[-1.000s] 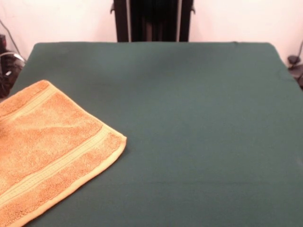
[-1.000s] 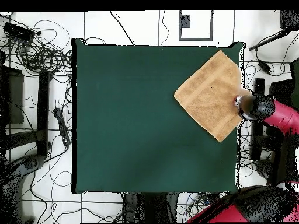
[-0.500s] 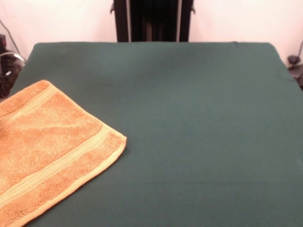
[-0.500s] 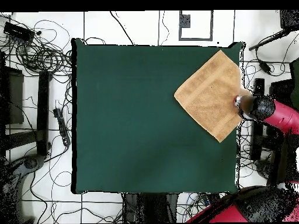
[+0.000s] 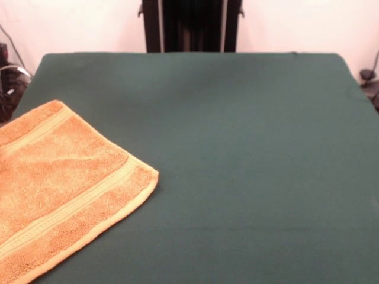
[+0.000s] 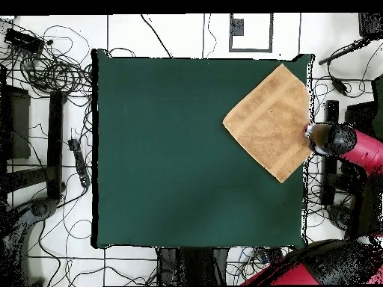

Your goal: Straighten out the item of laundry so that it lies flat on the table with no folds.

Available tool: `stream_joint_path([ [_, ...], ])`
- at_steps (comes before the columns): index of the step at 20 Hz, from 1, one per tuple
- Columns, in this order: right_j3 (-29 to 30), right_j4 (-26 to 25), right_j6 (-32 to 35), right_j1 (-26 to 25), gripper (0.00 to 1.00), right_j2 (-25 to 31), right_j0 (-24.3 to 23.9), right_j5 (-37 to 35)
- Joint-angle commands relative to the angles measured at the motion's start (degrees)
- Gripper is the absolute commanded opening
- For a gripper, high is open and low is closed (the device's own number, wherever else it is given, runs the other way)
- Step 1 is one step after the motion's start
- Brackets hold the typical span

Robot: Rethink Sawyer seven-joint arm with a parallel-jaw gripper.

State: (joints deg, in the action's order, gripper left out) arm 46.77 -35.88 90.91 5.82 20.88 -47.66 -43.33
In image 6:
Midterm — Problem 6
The tan terry towel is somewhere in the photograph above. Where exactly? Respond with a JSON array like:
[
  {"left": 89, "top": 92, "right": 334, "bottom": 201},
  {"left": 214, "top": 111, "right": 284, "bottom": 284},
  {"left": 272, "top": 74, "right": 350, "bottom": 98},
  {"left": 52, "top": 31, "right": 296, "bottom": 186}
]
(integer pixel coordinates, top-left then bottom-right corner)
[{"left": 221, "top": 63, "right": 313, "bottom": 184}]

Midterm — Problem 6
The dark flat panel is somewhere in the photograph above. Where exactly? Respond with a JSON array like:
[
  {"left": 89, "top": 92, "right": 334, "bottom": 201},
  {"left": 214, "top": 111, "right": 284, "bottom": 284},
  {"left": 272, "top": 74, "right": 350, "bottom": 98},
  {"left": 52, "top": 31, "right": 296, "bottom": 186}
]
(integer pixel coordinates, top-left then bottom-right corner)
[
  {"left": 0, "top": 84, "right": 31, "bottom": 161},
  {"left": 344, "top": 101, "right": 378, "bottom": 132}
]

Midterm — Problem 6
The black stand bar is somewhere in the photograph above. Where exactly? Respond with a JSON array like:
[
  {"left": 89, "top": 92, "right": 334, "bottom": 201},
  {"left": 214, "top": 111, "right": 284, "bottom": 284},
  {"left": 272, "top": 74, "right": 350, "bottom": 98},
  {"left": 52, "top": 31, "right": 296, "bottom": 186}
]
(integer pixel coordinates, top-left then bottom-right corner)
[
  {"left": 46, "top": 90, "right": 65, "bottom": 200},
  {"left": 321, "top": 99, "right": 340, "bottom": 206}
]

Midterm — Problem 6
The black power adapter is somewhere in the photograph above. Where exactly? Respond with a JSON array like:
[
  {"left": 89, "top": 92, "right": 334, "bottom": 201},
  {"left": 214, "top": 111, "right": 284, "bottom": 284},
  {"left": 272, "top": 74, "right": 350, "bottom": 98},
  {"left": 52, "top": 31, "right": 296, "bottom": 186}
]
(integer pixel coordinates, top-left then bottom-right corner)
[{"left": 330, "top": 76, "right": 349, "bottom": 96}]

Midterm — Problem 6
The black rod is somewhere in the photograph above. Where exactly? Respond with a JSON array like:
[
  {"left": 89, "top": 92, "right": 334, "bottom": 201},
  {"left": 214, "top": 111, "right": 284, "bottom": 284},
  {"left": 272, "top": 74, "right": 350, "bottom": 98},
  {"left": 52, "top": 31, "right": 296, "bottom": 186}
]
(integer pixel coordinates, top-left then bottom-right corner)
[{"left": 318, "top": 35, "right": 372, "bottom": 66}]

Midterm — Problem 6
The grey rounded base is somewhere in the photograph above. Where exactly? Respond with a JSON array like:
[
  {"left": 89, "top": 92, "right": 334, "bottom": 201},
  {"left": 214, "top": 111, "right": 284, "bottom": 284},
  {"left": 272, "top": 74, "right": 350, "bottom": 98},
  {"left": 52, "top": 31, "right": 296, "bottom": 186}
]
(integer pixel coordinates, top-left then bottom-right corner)
[
  {"left": 325, "top": 205, "right": 354, "bottom": 231},
  {"left": 0, "top": 197, "right": 58, "bottom": 287}
]

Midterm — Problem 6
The black corner box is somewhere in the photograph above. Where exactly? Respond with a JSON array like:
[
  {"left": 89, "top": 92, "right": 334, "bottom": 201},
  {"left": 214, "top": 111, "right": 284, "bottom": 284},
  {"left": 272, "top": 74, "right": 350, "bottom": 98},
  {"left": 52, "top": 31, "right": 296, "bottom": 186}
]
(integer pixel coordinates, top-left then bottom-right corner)
[{"left": 358, "top": 12, "right": 383, "bottom": 40}]

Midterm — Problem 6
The black power strip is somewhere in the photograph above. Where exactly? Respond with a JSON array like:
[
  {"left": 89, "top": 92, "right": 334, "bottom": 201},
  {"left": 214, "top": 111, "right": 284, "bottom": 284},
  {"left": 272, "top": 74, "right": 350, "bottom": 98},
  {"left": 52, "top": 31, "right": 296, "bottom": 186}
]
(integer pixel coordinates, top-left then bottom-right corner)
[
  {"left": 263, "top": 247, "right": 285, "bottom": 265},
  {"left": 67, "top": 138, "right": 91, "bottom": 188}
]

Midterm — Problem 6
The dark green table cloth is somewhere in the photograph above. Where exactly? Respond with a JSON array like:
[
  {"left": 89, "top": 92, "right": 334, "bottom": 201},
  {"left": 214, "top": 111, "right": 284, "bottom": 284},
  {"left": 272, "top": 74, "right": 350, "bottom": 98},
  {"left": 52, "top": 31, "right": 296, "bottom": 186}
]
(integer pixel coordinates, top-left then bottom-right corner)
[{"left": 91, "top": 48, "right": 315, "bottom": 250}]

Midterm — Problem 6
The black electronics box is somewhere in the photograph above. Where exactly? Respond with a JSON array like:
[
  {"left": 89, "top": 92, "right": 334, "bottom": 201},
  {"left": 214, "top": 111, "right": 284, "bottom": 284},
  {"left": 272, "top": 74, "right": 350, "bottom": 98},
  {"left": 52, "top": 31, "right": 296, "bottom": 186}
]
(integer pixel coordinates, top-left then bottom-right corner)
[{"left": 4, "top": 27, "right": 46, "bottom": 55}]

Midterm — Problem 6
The tangle of black cables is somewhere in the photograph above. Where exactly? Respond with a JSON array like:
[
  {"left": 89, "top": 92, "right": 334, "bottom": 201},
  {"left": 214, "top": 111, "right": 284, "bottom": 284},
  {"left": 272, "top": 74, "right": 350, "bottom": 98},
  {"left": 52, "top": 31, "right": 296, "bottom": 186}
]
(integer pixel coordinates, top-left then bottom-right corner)
[
  {"left": 0, "top": 17, "right": 94, "bottom": 99},
  {"left": 303, "top": 75, "right": 375, "bottom": 216}
]

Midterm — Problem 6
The grey square frame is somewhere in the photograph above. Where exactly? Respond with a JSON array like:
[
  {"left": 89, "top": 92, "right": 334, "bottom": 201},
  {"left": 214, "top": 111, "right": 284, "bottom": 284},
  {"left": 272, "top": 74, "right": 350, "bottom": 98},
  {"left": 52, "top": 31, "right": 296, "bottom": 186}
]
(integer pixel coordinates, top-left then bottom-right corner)
[{"left": 228, "top": 13, "right": 274, "bottom": 54}]

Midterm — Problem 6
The long black cable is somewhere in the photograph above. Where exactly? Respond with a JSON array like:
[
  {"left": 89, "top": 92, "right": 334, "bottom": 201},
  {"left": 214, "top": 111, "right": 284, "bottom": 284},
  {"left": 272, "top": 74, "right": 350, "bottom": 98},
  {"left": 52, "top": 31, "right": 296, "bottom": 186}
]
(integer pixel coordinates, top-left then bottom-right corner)
[{"left": 140, "top": 13, "right": 173, "bottom": 58}]

